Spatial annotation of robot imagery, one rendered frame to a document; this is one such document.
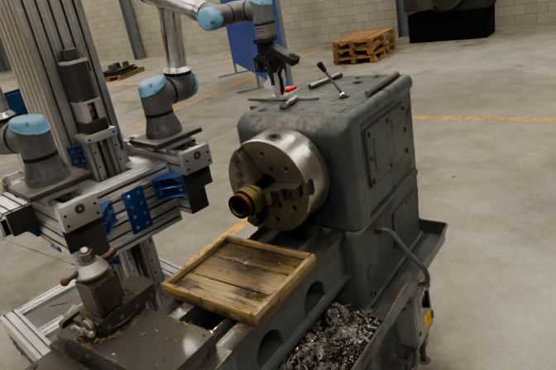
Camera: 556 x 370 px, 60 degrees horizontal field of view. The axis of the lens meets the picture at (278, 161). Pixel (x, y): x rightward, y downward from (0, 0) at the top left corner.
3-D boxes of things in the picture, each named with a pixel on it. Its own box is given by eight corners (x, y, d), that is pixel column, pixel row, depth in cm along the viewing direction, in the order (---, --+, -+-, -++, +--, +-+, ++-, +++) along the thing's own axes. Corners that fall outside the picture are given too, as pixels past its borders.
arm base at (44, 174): (20, 184, 171) (9, 158, 167) (60, 168, 180) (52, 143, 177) (35, 191, 160) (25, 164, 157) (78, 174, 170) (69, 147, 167)
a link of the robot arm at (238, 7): (212, 5, 168) (235, 1, 161) (233, 0, 176) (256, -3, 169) (217, 27, 170) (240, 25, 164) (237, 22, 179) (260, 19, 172)
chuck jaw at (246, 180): (262, 178, 155) (241, 148, 155) (270, 171, 152) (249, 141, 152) (241, 193, 147) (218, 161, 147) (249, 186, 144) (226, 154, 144)
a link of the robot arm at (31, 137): (38, 160, 159) (23, 121, 155) (10, 160, 165) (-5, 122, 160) (64, 146, 170) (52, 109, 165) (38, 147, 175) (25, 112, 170)
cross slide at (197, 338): (106, 303, 134) (101, 290, 132) (218, 350, 109) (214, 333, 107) (51, 343, 122) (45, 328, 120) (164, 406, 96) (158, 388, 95)
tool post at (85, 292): (110, 293, 121) (98, 259, 117) (129, 300, 116) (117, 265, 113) (85, 311, 115) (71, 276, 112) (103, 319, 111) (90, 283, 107)
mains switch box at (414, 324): (416, 345, 223) (401, 185, 195) (453, 357, 213) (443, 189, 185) (386, 400, 199) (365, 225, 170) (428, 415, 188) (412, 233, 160)
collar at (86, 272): (96, 259, 117) (92, 248, 116) (115, 266, 113) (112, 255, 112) (67, 277, 112) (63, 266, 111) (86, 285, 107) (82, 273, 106)
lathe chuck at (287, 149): (246, 202, 173) (242, 120, 158) (323, 231, 157) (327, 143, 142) (230, 213, 166) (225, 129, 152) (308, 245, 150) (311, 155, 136)
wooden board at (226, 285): (227, 244, 165) (225, 233, 164) (317, 265, 144) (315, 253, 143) (163, 295, 144) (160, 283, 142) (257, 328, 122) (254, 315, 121)
